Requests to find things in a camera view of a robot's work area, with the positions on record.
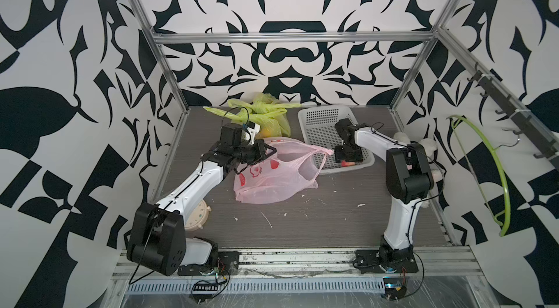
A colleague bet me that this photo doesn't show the pink plastic bag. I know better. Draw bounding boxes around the pink plastic bag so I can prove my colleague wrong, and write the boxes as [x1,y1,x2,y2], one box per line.
[234,137,334,205]

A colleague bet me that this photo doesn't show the white plastic basket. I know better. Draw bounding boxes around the white plastic basket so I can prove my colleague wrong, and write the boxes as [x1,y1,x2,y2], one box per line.
[298,106,375,176]

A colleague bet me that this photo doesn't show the green avocado plastic bag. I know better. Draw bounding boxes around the green avocado plastic bag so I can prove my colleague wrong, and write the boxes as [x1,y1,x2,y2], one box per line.
[256,109,291,138]

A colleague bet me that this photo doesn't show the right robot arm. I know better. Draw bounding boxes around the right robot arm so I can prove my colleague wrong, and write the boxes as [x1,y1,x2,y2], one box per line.
[334,119,435,259]

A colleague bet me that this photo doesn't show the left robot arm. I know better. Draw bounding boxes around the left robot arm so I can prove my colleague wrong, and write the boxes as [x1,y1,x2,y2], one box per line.
[127,123,276,276]

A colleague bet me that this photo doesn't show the peach back basket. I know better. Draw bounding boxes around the peach back basket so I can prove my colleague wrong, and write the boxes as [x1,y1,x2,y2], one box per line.
[341,161,356,167]

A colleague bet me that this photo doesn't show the beige alarm clock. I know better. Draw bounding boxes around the beige alarm clock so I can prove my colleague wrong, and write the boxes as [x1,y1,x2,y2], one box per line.
[185,200,212,232]

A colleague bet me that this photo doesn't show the plush bunny toy pink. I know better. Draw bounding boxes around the plush bunny toy pink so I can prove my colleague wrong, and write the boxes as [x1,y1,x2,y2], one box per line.
[393,132,445,208]

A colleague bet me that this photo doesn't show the green hoop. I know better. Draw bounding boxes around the green hoop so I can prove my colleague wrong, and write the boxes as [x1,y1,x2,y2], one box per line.
[448,114,512,238]

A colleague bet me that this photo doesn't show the black hook rack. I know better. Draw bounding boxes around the black hook rack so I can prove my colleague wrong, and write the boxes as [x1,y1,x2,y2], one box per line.
[468,63,558,170]

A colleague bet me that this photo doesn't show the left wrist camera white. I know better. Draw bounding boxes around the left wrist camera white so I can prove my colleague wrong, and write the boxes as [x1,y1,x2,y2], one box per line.
[245,121,260,144]

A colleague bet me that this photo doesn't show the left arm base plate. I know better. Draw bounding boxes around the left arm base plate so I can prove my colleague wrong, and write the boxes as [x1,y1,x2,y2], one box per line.
[178,251,240,277]

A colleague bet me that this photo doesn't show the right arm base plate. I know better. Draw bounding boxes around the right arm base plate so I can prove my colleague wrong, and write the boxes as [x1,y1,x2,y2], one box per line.
[352,247,419,274]

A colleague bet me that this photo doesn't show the aluminium frame bar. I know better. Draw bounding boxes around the aluminium frame bar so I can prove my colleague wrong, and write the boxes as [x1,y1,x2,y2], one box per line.
[152,31,433,45]

